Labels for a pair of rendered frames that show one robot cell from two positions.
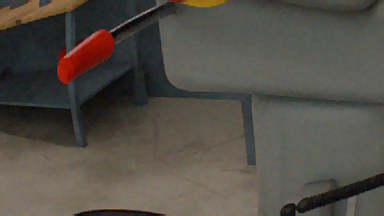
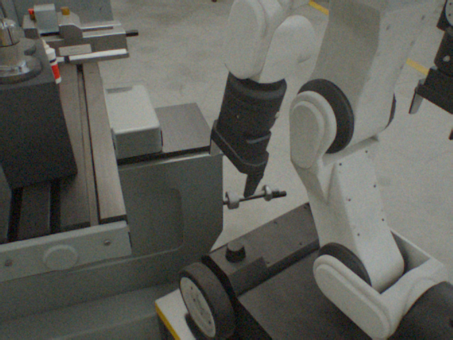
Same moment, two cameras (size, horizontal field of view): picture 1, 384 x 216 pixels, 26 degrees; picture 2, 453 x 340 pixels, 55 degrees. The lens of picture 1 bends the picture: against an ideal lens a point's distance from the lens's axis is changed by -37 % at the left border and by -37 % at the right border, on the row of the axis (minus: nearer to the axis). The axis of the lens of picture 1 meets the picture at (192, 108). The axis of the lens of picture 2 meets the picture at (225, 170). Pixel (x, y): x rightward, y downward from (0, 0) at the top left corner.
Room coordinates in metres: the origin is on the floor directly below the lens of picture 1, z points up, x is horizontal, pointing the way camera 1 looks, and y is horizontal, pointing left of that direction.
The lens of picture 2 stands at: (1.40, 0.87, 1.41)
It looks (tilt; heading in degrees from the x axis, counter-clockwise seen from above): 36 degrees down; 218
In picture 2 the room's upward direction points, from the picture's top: straight up
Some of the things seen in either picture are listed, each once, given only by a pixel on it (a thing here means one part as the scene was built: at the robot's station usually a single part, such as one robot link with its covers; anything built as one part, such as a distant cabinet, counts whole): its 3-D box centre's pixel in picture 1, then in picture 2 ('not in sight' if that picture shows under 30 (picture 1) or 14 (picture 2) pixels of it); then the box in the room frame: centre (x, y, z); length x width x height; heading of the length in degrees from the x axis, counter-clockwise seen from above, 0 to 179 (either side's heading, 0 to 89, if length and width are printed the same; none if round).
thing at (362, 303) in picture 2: not in sight; (377, 276); (0.72, 0.74, 0.68); 0.21 x 0.20 x 0.13; 74
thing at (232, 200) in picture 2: not in sight; (255, 195); (0.48, 0.26, 0.51); 0.22 x 0.06 x 0.06; 146
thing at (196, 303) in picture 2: not in sight; (205, 301); (0.89, 0.41, 0.50); 0.20 x 0.05 x 0.20; 74
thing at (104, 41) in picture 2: not in sight; (62, 37); (0.73, -0.26, 0.98); 0.35 x 0.15 x 0.11; 148
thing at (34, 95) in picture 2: not in sight; (25, 106); (1.06, 0.13, 1.03); 0.22 x 0.12 x 0.20; 63
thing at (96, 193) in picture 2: not in sight; (59, 92); (0.84, -0.15, 0.89); 1.24 x 0.23 x 0.08; 56
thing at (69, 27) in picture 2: not in sight; (69, 24); (0.70, -0.24, 1.02); 0.12 x 0.06 x 0.04; 58
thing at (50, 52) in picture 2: not in sight; (48, 61); (0.85, -0.14, 0.98); 0.04 x 0.04 x 0.11
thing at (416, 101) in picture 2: not in sight; (415, 100); (0.46, 0.66, 0.97); 0.03 x 0.02 x 0.06; 158
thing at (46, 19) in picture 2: not in sight; (46, 18); (0.75, -0.27, 1.04); 0.06 x 0.05 x 0.06; 58
